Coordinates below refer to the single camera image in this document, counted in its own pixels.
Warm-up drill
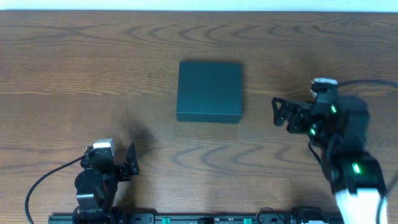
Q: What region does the dark green box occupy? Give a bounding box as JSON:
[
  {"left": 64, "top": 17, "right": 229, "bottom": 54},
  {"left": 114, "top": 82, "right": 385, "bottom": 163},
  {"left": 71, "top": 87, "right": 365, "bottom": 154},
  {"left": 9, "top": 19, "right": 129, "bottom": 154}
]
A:
[{"left": 176, "top": 61, "right": 243, "bottom": 123}]

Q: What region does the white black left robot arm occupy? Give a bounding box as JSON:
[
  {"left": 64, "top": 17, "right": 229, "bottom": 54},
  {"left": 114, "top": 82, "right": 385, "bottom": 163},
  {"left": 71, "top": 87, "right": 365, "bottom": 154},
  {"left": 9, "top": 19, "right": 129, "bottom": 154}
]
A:
[{"left": 75, "top": 139, "right": 139, "bottom": 222}]

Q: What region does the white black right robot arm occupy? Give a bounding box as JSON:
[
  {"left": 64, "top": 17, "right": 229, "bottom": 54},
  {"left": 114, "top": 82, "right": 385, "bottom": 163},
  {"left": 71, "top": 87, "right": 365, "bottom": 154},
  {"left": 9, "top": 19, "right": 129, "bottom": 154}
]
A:
[{"left": 271, "top": 78, "right": 388, "bottom": 223}]

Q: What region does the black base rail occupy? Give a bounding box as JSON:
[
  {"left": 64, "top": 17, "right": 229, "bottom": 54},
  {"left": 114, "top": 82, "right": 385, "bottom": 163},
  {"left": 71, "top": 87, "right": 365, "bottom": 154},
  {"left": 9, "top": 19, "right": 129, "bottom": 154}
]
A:
[{"left": 48, "top": 207, "right": 343, "bottom": 224}]

